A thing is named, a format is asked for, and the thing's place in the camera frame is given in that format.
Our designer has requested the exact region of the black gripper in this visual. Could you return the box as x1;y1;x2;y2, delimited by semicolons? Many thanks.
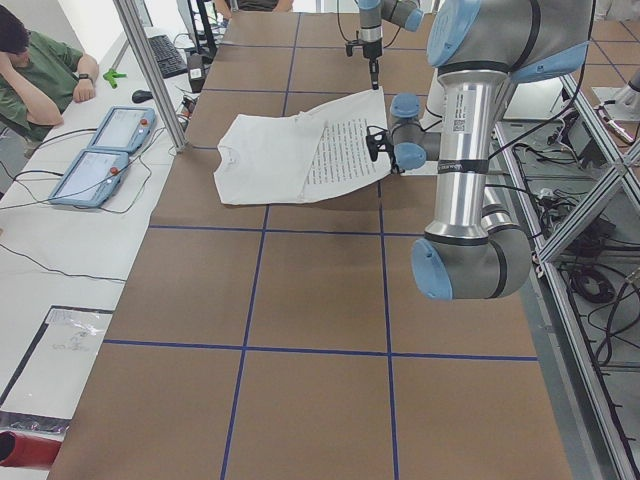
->
345;38;383;90
365;125;391;162

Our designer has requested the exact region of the white long-sleeve printed shirt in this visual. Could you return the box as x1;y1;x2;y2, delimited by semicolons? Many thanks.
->
214;89;390;205

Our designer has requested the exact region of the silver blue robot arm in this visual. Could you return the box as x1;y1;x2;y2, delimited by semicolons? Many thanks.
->
345;0;425;90
386;1;595;300

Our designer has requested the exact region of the black keyboard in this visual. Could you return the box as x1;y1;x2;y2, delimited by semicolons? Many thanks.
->
147;35;188;79

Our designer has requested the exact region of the black computer mouse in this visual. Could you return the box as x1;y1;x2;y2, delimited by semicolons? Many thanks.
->
131;90;153;104

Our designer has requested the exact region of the upper blue teach pendant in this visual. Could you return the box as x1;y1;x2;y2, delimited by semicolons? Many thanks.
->
88;106;156;154

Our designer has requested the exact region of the blue teach pendant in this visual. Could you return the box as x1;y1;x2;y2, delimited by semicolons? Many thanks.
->
88;106;156;154
48;149;130;208

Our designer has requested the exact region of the green plastic tool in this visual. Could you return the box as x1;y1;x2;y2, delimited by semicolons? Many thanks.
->
103;68;127;89

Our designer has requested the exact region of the lower blue teach pendant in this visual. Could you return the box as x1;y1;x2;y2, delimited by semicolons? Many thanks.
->
48;149;130;208

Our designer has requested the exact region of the seated person green shirt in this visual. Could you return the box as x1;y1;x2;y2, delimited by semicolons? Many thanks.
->
1;7;99;143

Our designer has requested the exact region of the clear plastic document sleeve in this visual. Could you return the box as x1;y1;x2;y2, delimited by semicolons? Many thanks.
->
1;305;113;437

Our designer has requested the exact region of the red cylinder object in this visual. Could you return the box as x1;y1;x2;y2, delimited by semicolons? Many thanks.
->
1;431;62;470

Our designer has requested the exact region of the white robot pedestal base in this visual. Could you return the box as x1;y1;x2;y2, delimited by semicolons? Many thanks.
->
401;69;445;176

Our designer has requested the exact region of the aluminium frame rail structure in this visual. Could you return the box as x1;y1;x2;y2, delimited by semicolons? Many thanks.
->
491;64;639;479

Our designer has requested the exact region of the aluminium frame post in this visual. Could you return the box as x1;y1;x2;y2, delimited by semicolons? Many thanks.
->
113;0;187;153

